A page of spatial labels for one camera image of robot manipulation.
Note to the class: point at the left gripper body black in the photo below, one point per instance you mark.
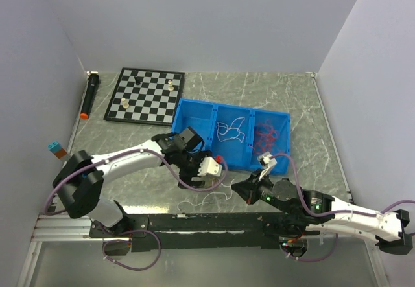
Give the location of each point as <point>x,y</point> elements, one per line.
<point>189,166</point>

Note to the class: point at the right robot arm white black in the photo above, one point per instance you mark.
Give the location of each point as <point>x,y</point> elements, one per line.
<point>302,212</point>

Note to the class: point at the blue brown toy block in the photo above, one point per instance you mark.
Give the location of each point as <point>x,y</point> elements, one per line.
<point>58,151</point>

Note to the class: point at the blue three-compartment bin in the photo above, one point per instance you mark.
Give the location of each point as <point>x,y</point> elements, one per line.
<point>236,133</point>

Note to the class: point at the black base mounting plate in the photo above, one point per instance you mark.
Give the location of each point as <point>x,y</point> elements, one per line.
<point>214,230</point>

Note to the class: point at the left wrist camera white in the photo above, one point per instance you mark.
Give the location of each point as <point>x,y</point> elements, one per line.
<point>209,167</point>

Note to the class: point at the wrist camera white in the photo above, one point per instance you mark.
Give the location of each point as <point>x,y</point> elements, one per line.
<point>268,162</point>
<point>209,167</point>

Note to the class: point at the black marker orange cap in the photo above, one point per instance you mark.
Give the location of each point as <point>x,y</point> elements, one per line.
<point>92,87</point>

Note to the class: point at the black white chessboard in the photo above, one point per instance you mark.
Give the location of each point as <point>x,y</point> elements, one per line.
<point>150,102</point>

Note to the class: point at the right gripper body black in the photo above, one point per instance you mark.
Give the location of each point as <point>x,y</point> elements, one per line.
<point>263,188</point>

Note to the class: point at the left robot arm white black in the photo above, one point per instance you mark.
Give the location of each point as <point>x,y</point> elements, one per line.
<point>79,184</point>

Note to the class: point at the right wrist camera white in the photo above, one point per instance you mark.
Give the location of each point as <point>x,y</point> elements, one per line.
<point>268,162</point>

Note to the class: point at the white chess piece lower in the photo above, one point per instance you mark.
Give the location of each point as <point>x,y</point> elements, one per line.
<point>124,103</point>

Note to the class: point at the black chess piece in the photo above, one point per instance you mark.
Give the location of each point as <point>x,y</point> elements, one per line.
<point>138,80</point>

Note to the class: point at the white chess piece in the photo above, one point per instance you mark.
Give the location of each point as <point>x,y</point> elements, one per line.
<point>170,85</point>
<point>124,103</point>

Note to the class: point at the aluminium frame rail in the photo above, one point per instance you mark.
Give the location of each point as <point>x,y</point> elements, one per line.
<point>63,228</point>

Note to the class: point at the white chess piece upper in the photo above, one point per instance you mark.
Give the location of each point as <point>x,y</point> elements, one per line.
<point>170,85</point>

